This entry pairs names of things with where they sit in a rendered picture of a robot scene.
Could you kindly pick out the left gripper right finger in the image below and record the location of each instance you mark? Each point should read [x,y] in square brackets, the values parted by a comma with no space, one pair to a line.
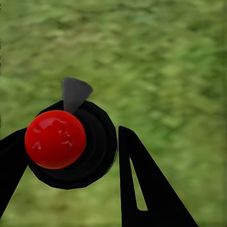
[165,208]

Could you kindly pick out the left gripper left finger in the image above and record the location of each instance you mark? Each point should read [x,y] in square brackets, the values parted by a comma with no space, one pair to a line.
[13,164]

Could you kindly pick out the pesticide atomizer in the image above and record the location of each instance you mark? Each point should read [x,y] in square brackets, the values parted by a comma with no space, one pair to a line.
[72,143]

